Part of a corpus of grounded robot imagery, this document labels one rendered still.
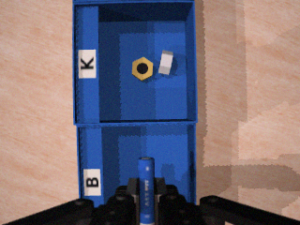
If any brass hex nut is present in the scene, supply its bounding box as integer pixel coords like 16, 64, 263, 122
132, 57, 153, 81

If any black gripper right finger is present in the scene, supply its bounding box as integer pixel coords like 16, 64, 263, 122
154, 177, 300, 225

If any grey hex nut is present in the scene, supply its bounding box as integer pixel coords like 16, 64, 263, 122
158, 50, 173, 75

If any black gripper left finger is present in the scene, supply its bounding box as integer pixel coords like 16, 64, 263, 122
3, 178, 141, 225

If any blue aaa battery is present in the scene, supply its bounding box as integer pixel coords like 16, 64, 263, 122
138, 157, 155, 225

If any blue bin rack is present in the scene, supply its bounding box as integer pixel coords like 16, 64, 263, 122
72, 0, 198, 207

